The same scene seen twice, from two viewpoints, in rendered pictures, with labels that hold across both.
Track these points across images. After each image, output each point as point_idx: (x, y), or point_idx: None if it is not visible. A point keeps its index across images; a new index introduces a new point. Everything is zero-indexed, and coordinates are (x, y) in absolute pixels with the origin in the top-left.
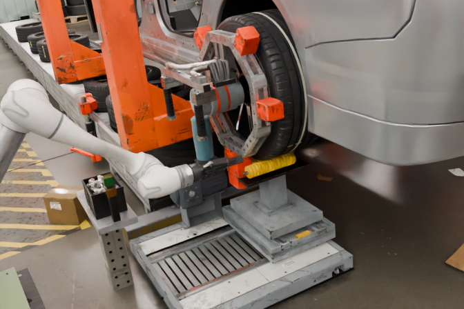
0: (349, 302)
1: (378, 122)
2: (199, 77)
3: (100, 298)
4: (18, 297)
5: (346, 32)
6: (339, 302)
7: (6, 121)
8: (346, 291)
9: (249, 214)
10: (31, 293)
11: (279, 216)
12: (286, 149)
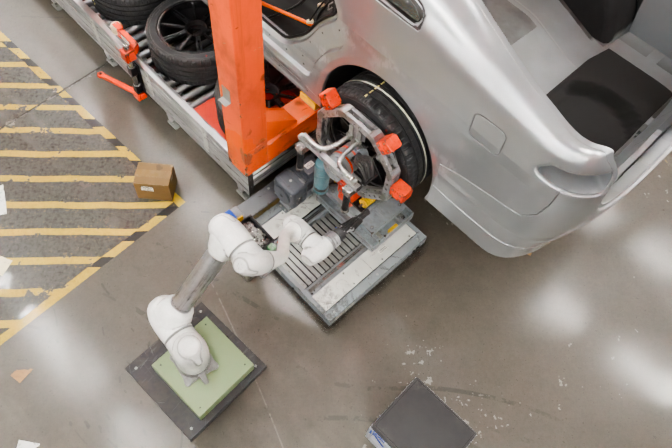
0: (426, 276)
1: (492, 237)
2: (352, 180)
3: (240, 291)
4: (229, 346)
5: (484, 187)
6: (420, 277)
7: (221, 259)
8: (423, 265)
9: (349, 211)
10: (223, 329)
11: (374, 213)
12: None
